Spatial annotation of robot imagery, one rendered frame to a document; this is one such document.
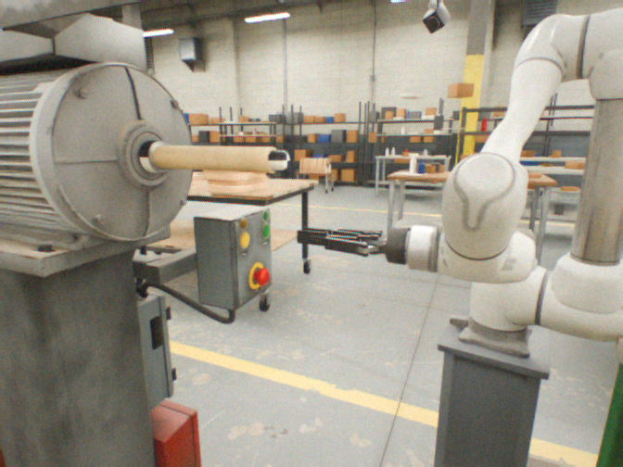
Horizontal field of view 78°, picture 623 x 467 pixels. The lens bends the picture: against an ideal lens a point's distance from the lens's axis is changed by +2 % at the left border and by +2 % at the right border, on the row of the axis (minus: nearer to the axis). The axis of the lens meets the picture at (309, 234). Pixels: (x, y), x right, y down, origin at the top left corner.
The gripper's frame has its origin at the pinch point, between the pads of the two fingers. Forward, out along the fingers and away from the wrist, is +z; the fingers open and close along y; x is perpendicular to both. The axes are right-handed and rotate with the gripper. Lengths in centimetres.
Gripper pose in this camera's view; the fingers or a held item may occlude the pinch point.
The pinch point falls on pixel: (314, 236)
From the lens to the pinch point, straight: 83.5
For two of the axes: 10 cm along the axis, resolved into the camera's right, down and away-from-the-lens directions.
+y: 4.0, -2.3, 8.9
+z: -9.2, -1.0, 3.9
